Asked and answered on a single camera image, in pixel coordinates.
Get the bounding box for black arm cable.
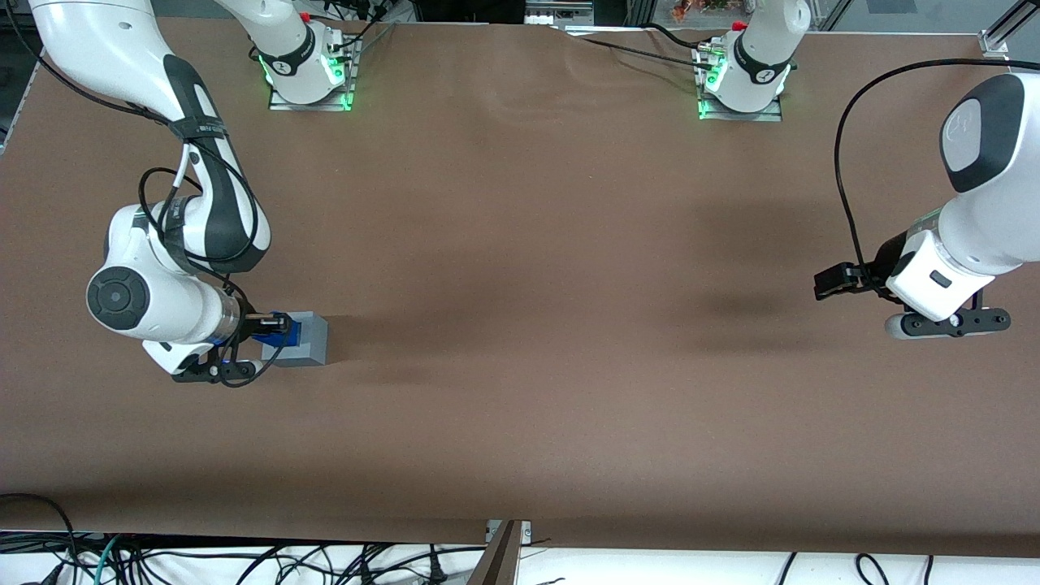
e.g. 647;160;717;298
834;57;1040;273
0;0;273;389

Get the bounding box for black looped floor cable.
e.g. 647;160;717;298
0;492;79;585

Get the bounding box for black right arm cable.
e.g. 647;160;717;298
0;0;273;389

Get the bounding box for aluminium frame profile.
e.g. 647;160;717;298
995;0;1040;41

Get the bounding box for brown table cover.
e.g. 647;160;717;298
0;15;1040;558

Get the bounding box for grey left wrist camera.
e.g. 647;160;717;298
885;307;1012;340

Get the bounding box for blue plastic part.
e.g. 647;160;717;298
260;311;304;349

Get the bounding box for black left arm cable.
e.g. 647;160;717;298
834;57;1040;273

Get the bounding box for white background device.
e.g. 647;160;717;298
524;0;595;26

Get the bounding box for gray cube base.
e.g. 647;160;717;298
262;311;330;368

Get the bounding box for black base cable bundle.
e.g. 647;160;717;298
321;0;395;62

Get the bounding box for black base power cable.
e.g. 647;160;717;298
642;23;720;54
578;37;716;76

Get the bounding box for orange background item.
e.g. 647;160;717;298
670;0;734;22

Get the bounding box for grey support beam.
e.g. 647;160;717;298
466;520;522;585

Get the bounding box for aluminium table side rail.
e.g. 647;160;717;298
0;61;40;155

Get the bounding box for teal floor cable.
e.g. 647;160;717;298
81;534;124;585

